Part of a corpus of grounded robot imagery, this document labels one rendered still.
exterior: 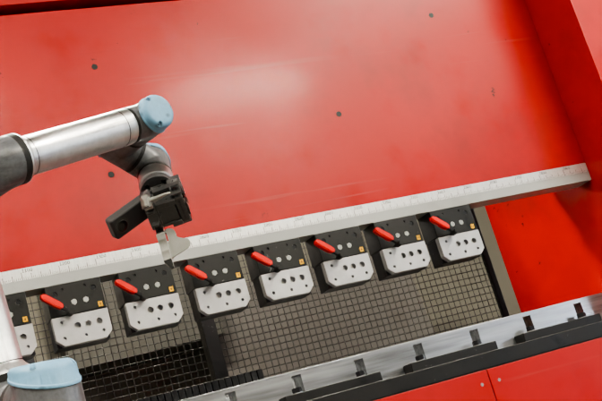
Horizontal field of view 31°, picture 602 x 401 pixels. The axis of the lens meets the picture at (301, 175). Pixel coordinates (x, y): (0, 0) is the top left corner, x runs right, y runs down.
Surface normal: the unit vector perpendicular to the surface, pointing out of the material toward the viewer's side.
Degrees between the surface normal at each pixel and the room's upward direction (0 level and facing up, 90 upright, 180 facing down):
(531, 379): 90
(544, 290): 90
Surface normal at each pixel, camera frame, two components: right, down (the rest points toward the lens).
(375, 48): 0.36, -0.34
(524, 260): -0.89, 0.15
